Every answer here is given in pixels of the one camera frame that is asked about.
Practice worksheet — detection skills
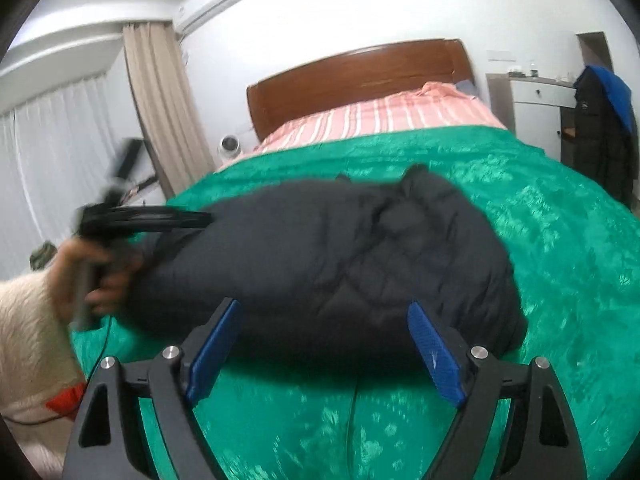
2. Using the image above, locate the person's left hand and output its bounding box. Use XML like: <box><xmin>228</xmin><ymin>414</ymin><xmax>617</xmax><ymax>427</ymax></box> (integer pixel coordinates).
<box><xmin>47</xmin><ymin>237</ymin><xmax>142</xmax><ymax>324</ymax></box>

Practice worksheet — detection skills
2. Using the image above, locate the white sheer curtain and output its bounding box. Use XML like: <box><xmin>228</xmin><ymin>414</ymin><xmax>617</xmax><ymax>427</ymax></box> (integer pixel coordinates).
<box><xmin>1</xmin><ymin>75</ymin><xmax>141</xmax><ymax>278</ymax></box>

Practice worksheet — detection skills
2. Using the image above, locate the cream fleece sleeve forearm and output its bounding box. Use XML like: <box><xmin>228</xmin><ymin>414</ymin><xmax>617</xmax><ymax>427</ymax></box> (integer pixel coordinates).
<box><xmin>1</xmin><ymin>271</ymin><xmax>86</xmax><ymax>479</ymax></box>

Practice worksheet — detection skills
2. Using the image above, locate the white air conditioner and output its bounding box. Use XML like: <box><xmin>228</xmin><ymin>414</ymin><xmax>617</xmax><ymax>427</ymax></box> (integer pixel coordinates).
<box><xmin>172</xmin><ymin>0</ymin><xmax>242</xmax><ymax>36</ymax></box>

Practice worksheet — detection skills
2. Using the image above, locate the dark jacket on chair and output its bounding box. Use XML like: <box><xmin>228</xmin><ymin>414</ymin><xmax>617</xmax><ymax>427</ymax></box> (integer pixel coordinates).
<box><xmin>574</xmin><ymin>65</ymin><xmax>639</xmax><ymax>207</ymax></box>

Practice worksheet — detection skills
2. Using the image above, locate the brown wooden headboard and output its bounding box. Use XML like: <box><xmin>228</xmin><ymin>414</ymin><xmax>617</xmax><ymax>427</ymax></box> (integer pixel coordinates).
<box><xmin>246</xmin><ymin>39</ymin><xmax>474</xmax><ymax>141</ymax></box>

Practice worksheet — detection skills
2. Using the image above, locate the green patterned bedspread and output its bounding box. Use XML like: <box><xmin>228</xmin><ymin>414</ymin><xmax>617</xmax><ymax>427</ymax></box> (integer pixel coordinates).
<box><xmin>177</xmin><ymin>127</ymin><xmax>639</xmax><ymax>479</ymax></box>

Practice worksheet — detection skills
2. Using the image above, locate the pink striped bed sheet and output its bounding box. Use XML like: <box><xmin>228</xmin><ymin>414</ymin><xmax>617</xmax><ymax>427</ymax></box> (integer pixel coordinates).
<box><xmin>222</xmin><ymin>81</ymin><xmax>504</xmax><ymax>168</ymax></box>

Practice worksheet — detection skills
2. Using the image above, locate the black puffer jacket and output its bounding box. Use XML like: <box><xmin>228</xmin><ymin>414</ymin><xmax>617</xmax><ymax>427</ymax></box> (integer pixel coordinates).
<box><xmin>122</xmin><ymin>166</ymin><xmax>527</xmax><ymax>362</ymax></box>

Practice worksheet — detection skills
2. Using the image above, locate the white bedside desk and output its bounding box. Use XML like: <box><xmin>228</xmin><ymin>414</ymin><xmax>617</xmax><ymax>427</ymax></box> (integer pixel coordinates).
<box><xmin>486</xmin><ymin>74</ymin><xmax>576</xmax><ymax>162</ymax></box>

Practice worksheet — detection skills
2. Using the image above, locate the beige curtain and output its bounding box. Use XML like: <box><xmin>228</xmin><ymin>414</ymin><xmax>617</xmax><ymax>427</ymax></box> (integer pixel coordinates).
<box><xmin>122</xmin><ymin>22</ymin><xmax>215</xmax><ymax>196</ymax></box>

